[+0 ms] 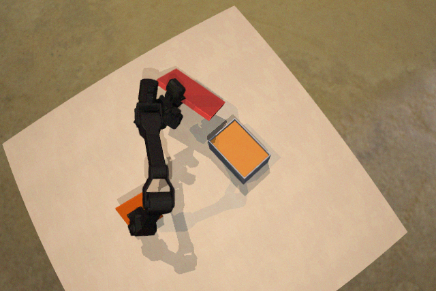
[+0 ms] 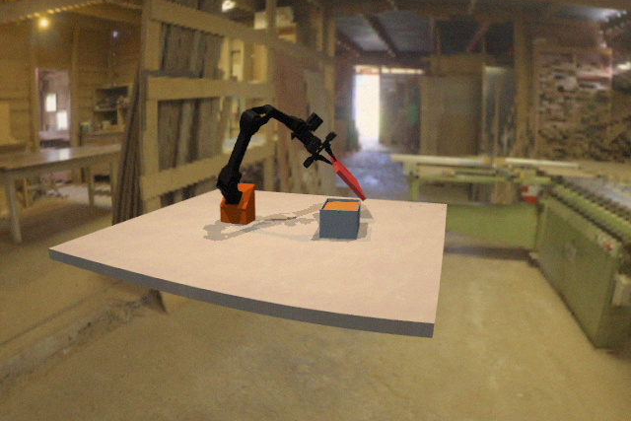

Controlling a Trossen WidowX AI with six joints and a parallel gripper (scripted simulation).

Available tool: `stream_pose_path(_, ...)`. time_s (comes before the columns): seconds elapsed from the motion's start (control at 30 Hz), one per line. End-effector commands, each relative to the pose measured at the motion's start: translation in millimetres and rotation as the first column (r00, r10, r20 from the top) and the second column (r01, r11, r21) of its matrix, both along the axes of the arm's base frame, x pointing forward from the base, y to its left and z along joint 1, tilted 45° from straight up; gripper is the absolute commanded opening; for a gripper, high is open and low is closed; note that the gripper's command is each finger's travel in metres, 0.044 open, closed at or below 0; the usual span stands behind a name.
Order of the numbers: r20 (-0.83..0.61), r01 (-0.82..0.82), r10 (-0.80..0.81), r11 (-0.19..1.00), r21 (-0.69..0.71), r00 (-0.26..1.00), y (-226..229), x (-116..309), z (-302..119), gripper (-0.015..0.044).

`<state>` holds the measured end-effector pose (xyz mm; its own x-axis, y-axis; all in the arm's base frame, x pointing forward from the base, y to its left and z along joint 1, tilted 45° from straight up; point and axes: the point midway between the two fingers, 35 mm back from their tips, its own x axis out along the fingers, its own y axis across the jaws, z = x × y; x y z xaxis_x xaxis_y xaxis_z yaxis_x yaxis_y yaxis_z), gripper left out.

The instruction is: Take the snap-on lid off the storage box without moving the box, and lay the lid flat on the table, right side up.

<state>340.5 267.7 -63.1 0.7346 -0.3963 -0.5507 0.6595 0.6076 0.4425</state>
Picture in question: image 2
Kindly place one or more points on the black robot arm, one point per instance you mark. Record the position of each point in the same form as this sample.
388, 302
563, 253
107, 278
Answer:
250, 122

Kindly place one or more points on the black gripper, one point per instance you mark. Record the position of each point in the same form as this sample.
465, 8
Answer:
325, 145

